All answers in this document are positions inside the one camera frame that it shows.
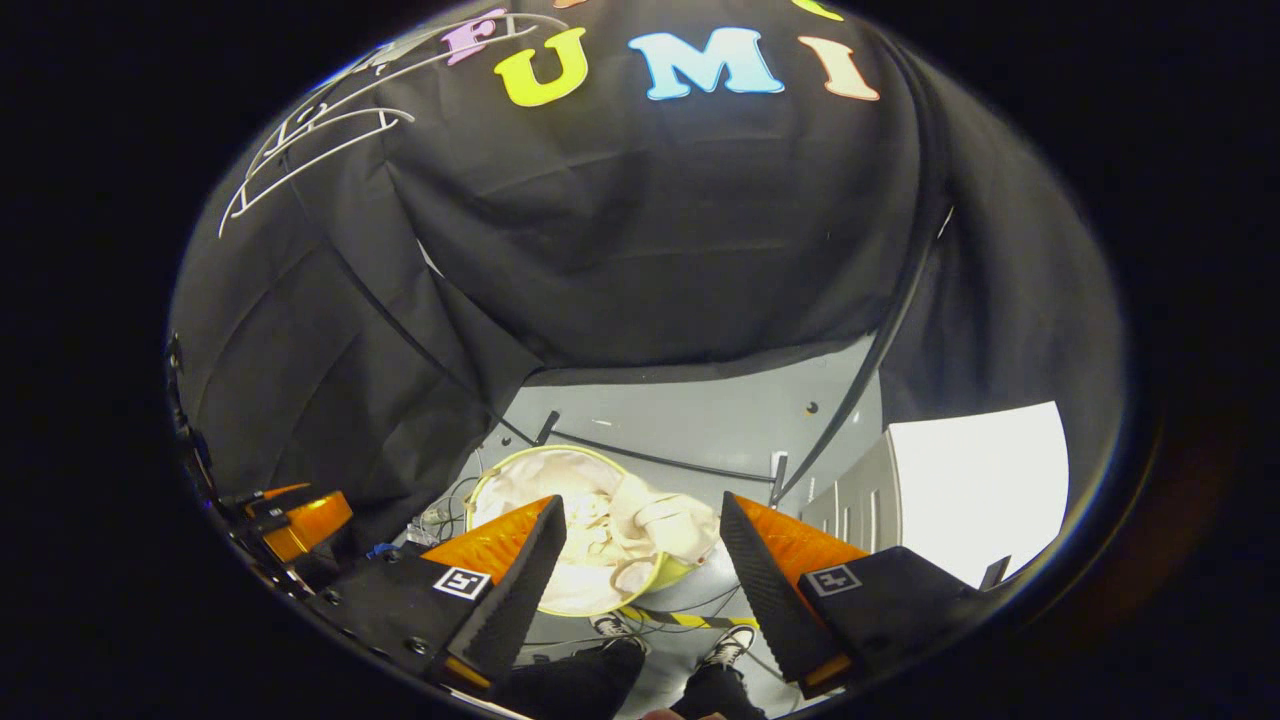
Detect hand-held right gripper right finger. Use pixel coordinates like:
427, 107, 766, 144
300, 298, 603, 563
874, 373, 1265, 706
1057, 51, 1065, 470
720, 490, 986, 701

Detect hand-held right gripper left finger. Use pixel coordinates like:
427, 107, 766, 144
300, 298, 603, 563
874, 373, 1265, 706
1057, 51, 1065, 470
305, 495, 568, 693

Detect white laundry hamper yellow rim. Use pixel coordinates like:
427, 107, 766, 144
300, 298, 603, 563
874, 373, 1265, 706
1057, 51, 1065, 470
465, 445, 703, 619

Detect cream button-up shirt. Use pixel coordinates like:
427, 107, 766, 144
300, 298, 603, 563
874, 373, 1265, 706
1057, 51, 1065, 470
578, 470, 723, 598

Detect white plastic clothes hanger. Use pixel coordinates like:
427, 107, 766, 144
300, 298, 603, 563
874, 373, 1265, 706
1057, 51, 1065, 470
250, 10, 573, 151

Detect empty white plastic hanger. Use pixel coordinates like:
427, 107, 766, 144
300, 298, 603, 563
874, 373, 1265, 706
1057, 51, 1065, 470
218, 105, 417, 239

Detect person's right shoe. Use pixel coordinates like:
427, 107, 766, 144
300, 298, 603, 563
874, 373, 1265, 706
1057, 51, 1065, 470
700, 626, 758, 672

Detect person's shoe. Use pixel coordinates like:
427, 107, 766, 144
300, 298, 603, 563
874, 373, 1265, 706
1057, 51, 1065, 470
700, 626, 758, 672
590, 612, 653, 653

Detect yellow black striped tape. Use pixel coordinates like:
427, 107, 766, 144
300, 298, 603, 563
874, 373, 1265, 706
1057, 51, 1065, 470
618, 604, 763, 632

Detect person's right trouser leg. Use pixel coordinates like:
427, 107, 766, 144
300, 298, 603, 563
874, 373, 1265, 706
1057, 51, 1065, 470
668, 660, 773, 720

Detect person's trouser leg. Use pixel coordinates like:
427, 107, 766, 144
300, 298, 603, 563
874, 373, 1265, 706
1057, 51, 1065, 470
668, 660, 773, 720
493, 640, 648, 720

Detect person's left trouser leg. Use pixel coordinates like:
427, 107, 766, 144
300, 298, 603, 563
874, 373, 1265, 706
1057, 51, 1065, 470
493, 640, 648, 720

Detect person's left shoe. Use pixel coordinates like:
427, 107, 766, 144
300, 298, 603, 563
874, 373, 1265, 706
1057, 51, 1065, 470
590, 612, 653, 653

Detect grey metal cabinet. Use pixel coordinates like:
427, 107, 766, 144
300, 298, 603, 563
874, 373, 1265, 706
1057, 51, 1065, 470
798, 430, 905, 554

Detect black backdrop cloth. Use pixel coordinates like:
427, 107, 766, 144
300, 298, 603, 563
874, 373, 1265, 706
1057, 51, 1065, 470
168, 0, 1126, 561

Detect black floor cables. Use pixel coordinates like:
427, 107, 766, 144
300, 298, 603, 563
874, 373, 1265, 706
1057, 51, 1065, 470
403, 475, 483, 548

